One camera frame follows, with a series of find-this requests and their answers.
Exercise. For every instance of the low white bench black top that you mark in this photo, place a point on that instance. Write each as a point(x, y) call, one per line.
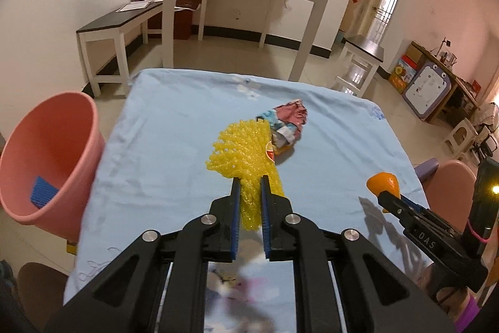
point(113, 27)

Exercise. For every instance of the right hand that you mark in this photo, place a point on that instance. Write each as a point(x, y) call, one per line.
point(457, 302)

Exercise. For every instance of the dark red box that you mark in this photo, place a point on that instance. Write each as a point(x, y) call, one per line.
point(183, 18)

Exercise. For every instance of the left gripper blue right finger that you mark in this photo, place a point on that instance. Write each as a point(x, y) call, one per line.
point(265, 200)

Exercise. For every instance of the blue foam fruit net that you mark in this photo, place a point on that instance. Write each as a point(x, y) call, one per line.
point(42, 193)

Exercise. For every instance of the wooden side desk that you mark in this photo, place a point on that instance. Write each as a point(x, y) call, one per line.
point(459, 103)

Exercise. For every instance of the colourful cardboard box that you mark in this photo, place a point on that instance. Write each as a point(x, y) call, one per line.
point(402, 74)

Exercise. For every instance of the paper sheet on bench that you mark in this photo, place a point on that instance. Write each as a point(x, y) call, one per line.
point(132, 6)

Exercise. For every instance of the red paper wrapper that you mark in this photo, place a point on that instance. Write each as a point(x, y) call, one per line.
point(286, 122)

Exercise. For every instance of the yellow foam fruit net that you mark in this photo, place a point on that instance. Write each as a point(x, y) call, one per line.
point(244, 150)

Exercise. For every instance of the white purple drawing board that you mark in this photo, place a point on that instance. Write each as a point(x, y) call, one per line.
point(427, 90)

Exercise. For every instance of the small white stool black top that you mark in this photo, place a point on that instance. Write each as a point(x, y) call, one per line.
point(360, 59)

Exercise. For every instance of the white plastic stool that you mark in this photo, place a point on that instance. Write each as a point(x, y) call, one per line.
point(461, 139)

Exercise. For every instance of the pink plastic trash bucket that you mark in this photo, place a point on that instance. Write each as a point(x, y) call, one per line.
point(60, 141)

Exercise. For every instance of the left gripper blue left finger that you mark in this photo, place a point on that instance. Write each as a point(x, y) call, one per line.
point(236, 213)

